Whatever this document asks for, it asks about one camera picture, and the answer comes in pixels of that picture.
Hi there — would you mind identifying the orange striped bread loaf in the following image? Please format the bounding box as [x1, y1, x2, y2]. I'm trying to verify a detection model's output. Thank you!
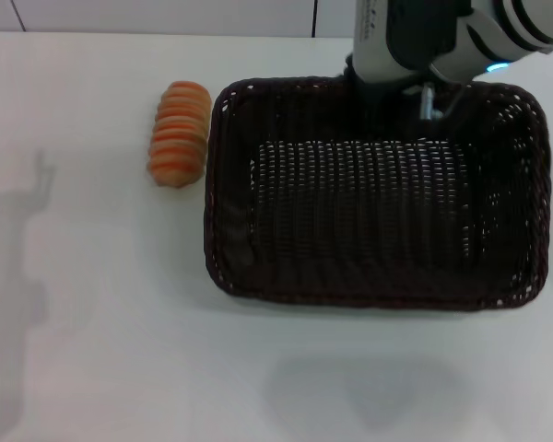
[147, 80, 213, 189]

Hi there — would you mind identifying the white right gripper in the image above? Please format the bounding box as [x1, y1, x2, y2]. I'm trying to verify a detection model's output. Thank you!
[336, 0, 488, 139]

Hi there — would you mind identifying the black woven plastic basket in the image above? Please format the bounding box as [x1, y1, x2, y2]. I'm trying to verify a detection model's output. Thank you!
[203, 76, 553, 314]

